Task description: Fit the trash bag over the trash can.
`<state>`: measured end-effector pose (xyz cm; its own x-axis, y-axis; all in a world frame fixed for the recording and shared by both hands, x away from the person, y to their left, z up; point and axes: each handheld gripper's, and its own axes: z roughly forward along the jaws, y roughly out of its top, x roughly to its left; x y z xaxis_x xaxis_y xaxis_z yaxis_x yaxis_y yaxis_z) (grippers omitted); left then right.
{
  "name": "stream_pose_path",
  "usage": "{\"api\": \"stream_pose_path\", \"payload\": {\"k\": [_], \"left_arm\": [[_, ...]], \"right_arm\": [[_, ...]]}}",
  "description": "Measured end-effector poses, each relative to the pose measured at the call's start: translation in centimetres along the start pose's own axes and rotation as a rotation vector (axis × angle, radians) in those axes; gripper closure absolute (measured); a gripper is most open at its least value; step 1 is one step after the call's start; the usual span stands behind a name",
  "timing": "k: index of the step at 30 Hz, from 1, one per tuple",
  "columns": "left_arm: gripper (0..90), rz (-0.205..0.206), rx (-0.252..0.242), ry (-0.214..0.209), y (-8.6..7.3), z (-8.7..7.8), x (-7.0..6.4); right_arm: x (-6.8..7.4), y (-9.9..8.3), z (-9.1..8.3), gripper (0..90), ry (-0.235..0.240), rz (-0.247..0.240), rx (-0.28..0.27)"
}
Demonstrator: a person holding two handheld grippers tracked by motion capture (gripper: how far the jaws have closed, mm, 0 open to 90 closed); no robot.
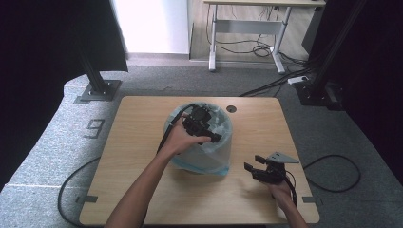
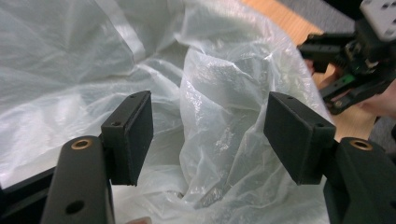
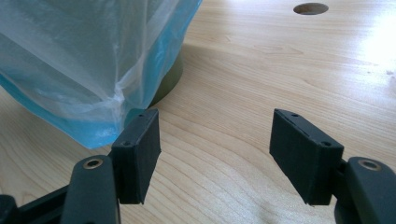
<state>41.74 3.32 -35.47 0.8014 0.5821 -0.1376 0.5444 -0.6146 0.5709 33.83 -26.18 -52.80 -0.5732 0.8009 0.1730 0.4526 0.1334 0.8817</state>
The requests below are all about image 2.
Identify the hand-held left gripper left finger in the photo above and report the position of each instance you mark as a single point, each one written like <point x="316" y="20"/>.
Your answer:
<point x="124" y="149"/>

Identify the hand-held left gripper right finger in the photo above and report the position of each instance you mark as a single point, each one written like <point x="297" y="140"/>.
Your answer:
<point x="299" y="146"/>

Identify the translucent white plastic bag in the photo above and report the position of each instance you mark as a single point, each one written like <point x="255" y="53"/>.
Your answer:
<point x="218" y="77"/>

